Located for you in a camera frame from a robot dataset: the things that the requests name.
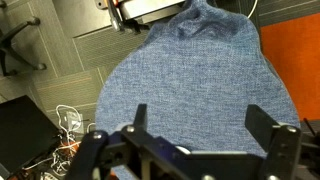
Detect black box on floor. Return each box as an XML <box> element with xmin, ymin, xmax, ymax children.
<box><xmin>0</xmin><ymin>96</ymin><xmax>59</xmax><ymax>179</ymax></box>

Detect blue fabric tablecloth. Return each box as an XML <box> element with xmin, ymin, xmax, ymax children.
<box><xmin>95</xmin><ymin>0</ymin><xmax>299</xmax><ymax>156</ymax></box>

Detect black office chair base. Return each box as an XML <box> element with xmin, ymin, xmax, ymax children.
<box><xmin>0</xmin><ymin>16</ymin><xmax>48</xmax><ymax>77</ymax></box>

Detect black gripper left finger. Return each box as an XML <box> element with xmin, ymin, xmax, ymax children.
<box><xmin>134</xmin><ymin>104</ymin><xmax>147</xmax><ymax>130</ymax></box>

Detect grey desk frame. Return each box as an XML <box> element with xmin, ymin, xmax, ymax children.
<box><xmin>94</xmin><ymin>0</ymin><xmax>188</xmax><ymax>34</ymax></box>

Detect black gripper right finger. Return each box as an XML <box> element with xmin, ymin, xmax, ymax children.
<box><xmin>245</xmin><ymin>104</ymin><xmax>280</xmax><ymax>152</ymax></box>

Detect tangled white cables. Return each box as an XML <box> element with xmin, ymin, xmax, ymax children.
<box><xmin>19</xmin><ymin>104</ymin><xmax>96</xmax><ymax>180</ymax></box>

